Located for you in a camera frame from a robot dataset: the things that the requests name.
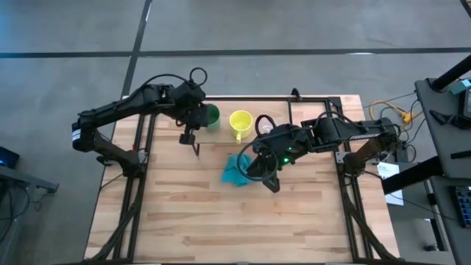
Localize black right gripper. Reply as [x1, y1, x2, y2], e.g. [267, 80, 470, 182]
[246, 124, 312, 182]

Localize black power adapter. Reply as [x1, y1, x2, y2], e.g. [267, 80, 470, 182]
[397, 145, 417, 163]

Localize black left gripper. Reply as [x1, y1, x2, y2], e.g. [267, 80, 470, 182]
[180, 99, 211, 130]

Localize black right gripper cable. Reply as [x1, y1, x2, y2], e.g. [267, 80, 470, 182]
[236, 114, 280, 182]

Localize yellow cable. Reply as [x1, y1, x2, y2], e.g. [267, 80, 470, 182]
[369, 99, 423, 128]

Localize grey side desk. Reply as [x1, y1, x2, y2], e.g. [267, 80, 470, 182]
[414, 77, 471, 180]

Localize green cup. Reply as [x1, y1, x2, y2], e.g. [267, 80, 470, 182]
[205, 103, 222, 133]

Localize dark tablet screen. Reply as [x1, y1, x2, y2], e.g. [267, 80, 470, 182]
[462, 87, 471, 119]

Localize grey metal stand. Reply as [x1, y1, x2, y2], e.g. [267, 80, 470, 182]
[0, 164, 60, 265]

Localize black handheld tool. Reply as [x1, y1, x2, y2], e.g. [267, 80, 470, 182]
[429, 109, 471, 130]

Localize wooden shelf black metal legs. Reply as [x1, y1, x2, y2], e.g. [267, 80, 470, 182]
[188, 96, 295, 156]

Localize teal box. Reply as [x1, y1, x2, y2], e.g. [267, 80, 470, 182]
[450, 78, 471, 96]

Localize white paper sheet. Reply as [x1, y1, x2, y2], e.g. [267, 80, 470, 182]
[377, 161, 405, 206]

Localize black device blue light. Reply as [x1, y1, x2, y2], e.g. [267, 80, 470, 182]
[0, 146, 21, 169]

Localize black slanted pole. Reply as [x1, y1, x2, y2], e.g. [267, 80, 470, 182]
[430, 54, 471, 93]

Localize black metal beam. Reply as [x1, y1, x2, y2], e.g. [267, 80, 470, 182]
[381, 156, 445, 195]

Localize black aluminium table frame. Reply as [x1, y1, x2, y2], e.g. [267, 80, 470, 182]
[83, 96, 402, 264]

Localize yellow mug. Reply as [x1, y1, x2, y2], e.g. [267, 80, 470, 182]
[228, 109, 255, 145]

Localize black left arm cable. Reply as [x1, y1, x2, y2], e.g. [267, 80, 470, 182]
[139, 67, 208, 93]

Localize grey desk with keyboard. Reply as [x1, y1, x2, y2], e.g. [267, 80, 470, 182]
[428, 175, 471, 265]

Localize teal cloth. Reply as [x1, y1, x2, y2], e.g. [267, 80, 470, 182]
[220, 153, 255, 188]

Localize black keyboard coloured keys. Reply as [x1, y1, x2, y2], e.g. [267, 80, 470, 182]
[447, 185, 471, 229]

